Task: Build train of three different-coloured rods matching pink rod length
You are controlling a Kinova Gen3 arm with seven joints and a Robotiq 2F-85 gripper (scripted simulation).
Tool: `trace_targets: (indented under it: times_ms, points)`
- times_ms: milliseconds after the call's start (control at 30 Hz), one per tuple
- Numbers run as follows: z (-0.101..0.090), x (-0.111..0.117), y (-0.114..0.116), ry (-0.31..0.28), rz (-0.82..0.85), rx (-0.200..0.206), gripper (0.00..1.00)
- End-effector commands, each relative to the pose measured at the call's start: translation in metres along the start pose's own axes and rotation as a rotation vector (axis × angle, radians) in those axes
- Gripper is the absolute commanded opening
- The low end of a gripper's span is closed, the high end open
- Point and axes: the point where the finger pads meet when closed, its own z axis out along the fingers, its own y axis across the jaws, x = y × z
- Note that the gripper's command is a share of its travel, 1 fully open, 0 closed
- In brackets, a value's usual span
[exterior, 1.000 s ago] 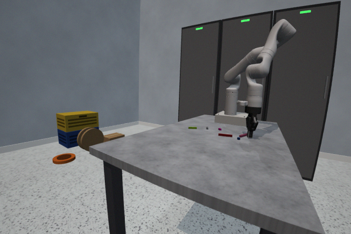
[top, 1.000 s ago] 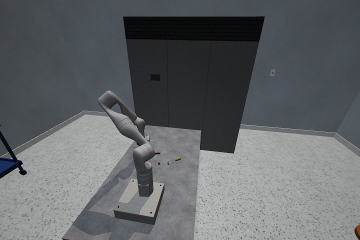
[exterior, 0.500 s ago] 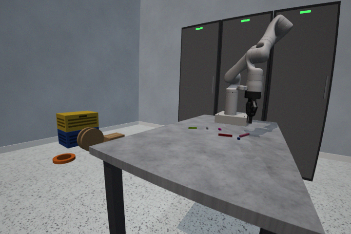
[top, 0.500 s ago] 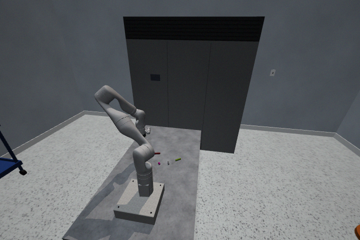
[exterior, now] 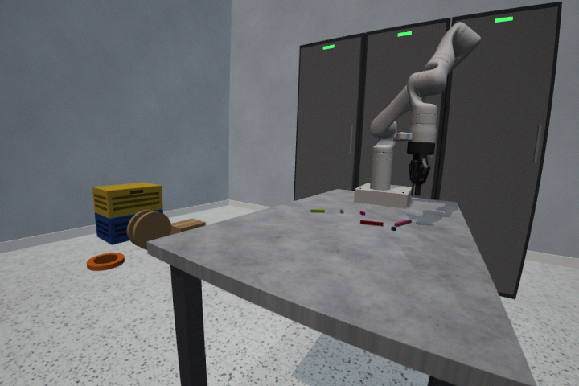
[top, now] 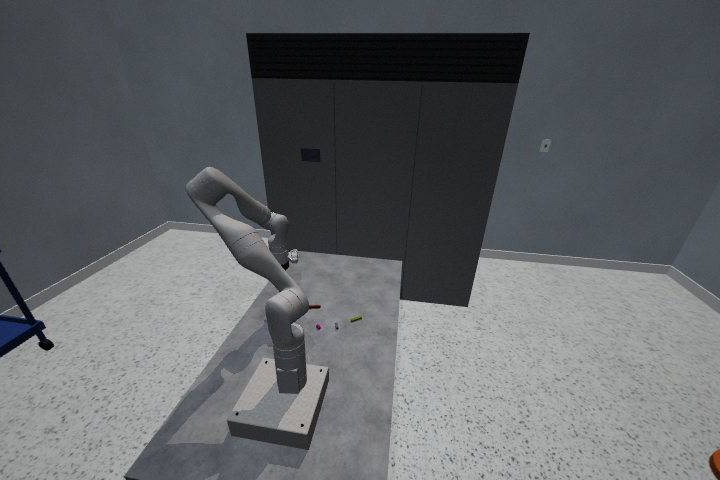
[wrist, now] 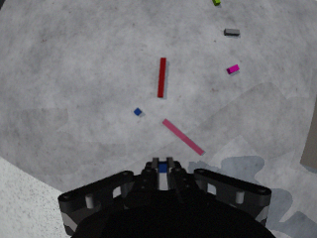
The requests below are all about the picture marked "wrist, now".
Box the small blue block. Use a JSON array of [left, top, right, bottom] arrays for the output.
[[159, 161, 166, 173], [133, 108, 142, 116]]

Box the pink rod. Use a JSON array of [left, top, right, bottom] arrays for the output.
[[162, 119, 204, 156]]

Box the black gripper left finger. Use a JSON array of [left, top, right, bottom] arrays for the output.
[[57, 158, 159, 236]]

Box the small magenta block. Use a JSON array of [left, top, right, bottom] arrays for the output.
[[227, 64, 239, 74]]

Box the red rod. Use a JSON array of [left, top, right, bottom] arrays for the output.
[[158, 58, 166, 98]]

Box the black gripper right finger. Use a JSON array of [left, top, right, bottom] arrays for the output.
[[166, 157, 271, 226]]

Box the lime green rod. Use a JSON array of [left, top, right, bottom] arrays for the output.
[[212, 0, 221, 6]]

